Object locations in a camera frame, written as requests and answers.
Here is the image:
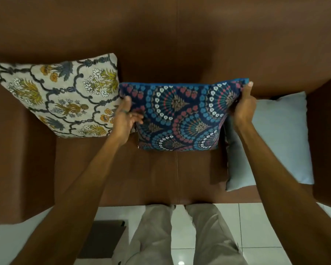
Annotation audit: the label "brown leather sofa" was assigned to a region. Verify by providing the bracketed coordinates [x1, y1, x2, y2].
[0, 0, 331, 225]

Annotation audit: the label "plain light blue cushion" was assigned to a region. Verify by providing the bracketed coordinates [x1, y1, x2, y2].
[225, 91, 315, 192]

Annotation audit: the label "person's left forearm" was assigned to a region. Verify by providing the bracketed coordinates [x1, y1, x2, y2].
[10, 135, 123, 265]

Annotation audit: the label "person's right forearm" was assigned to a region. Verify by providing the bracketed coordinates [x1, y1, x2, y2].
[233, 120, 331, 265]

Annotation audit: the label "cream floral cushion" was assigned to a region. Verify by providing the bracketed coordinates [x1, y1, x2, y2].
[0, 53, 121, 139]

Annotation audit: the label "beige trousers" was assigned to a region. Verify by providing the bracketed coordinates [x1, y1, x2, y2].
[111, 203, 249, 265]

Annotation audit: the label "blue patterned cushion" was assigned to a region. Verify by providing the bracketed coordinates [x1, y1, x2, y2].
[118, 78, 250, 152]

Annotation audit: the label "person's left hand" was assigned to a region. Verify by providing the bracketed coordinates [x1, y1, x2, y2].
[109, 96, 144, 147]

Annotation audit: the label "person's right hand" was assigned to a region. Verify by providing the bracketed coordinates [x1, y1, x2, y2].
[229, 81, 257, 130]

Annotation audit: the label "dark grey floor mat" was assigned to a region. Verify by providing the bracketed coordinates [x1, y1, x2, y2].
[77, 220, 127, 259]

